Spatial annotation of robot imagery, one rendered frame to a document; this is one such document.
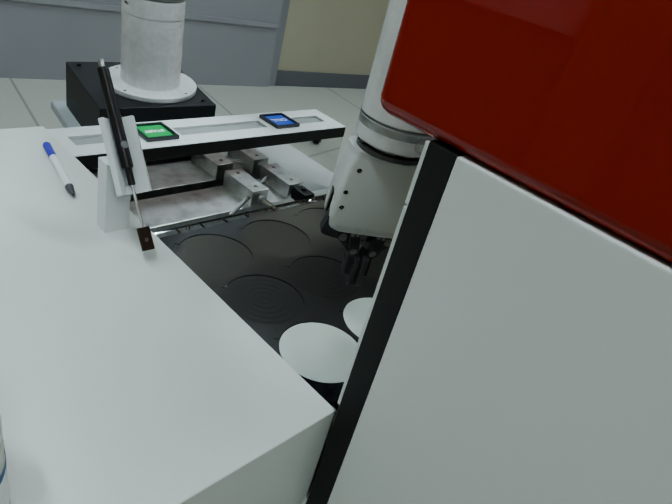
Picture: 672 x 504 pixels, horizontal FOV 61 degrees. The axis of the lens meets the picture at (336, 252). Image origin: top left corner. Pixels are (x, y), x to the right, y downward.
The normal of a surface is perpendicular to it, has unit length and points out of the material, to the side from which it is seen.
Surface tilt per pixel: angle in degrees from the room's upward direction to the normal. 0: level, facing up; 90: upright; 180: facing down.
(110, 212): 90
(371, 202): 92
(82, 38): 90
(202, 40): 90
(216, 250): 0
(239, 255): 0
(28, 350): 0
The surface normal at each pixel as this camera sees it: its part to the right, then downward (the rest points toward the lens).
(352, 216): 0.07, 0.61
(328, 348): 0.23, -0.83
